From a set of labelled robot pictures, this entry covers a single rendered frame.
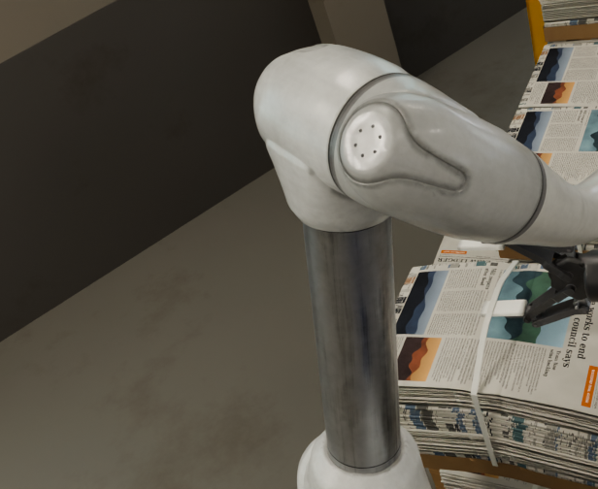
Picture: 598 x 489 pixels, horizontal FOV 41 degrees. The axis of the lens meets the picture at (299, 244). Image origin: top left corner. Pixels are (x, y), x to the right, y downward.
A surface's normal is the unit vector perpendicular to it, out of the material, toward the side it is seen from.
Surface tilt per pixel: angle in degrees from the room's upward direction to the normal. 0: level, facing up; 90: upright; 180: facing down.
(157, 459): 0
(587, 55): 1
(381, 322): 91
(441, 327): 10
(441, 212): 103
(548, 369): 5
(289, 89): 35
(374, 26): 90
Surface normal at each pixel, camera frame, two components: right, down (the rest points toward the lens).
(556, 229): 0.55, 0.60
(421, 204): 0.06, 0.75
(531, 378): -0.23, -0.74
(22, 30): 0.51, 0.43
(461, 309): -0.43, -0.73
